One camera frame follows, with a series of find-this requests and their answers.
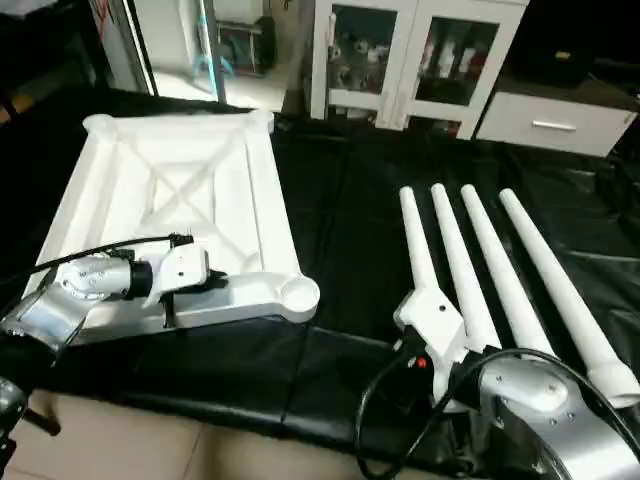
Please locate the black mat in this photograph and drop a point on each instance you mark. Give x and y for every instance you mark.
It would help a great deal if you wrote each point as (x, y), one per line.
(350, 220)

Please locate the white glass-door cabinet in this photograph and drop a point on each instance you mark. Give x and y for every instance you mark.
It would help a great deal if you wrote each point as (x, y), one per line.
(400, 60)

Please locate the white drawer unit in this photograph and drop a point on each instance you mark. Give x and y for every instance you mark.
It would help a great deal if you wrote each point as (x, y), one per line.
(555, 125)

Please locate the black box yellow label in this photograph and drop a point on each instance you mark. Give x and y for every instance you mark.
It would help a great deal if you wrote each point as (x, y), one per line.
(570, 40)

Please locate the white plastic table leg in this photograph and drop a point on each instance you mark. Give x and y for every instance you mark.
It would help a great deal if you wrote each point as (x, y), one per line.
(458, 250)
(501, 260)
(417, 240)
(554, 270)

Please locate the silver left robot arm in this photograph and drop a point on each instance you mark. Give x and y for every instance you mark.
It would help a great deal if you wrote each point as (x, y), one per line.
(80, 285)

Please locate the light blue metal frame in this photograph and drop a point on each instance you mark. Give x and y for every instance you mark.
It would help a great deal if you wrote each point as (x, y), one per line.
(212, 45)

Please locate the white plastic table top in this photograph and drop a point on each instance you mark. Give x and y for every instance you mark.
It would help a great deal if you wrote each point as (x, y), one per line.
(180, 180)

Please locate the dark storage box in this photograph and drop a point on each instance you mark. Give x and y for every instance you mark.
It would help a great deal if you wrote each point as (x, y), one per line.
(250, 45)

